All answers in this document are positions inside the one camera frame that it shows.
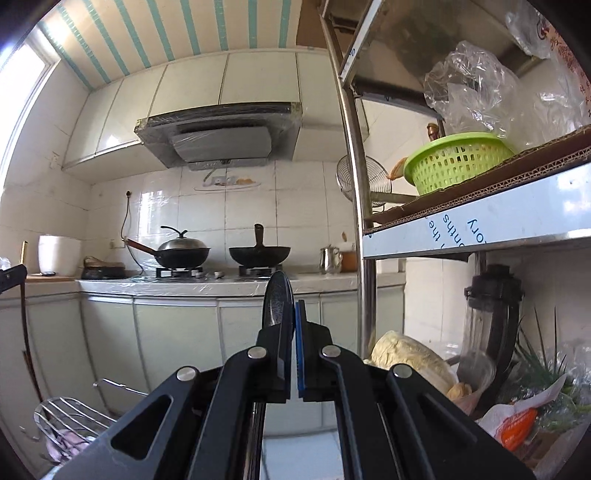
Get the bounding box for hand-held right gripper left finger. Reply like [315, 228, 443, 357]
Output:
[51, 323, 296, 480]

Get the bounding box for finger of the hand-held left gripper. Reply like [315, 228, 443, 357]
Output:
[0, 265, 27, 292]

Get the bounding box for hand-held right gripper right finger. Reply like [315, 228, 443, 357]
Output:
[294, 299, 536, 480]

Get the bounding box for black spoon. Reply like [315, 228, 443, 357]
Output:
[262, 271, 295, 334]

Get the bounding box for pink wire utensil rack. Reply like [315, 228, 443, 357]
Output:
[33, 377, 148, 464]

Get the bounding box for white rice cooker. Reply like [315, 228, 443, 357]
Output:
[38, 234, 83, 277]

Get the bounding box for steel pitcher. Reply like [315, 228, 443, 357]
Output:
[320, 246, 344, 274]

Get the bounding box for napa cabbage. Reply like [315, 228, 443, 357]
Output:
[370, 330, 458, 394]

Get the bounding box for gas stove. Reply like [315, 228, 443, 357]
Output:
[154, 264, 285, 280]

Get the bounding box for kitchen counter with cabinets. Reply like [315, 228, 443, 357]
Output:
[0, 271, 407, 432]

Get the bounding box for wok with steel lid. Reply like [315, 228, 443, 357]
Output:
[126, 225, 212, 269]

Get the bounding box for steel shelf rack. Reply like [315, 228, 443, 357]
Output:
[318, 0, 591, 361]

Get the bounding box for window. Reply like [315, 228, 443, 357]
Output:
[0, 39, 61, 185]

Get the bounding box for black blender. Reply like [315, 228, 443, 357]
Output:
[464, 264, 525, 408]

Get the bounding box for white orange tissue pack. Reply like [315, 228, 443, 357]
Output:
[478, 374, 578, 454]

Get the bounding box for grey range hood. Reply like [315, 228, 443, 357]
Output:
[134, 102, 304, 171]

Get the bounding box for green onions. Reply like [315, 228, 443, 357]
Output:
[512, 307, 583, 403]

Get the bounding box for green plastic basket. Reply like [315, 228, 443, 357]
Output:
[403, 132, 517, 197]

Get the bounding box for white upper cabinets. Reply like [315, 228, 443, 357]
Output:
[61, 51, 370, 172]

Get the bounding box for plain cardboard sheet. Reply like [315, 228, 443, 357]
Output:
[362, 124, 591, 234]

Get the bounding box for clear plastic bag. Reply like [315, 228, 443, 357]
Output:
[423, 41, 523, 139]

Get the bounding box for printed white plastic bag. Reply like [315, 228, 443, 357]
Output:
[505, 4, 591, 136]

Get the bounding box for black wok with wooden handle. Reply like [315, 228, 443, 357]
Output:
[228, 224, 293, 269]

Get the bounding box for black power cable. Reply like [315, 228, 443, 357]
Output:
[121, 190, 147, 278]

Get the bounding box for wire skimmer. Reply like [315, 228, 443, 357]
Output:
[335, 154, 393, 208]

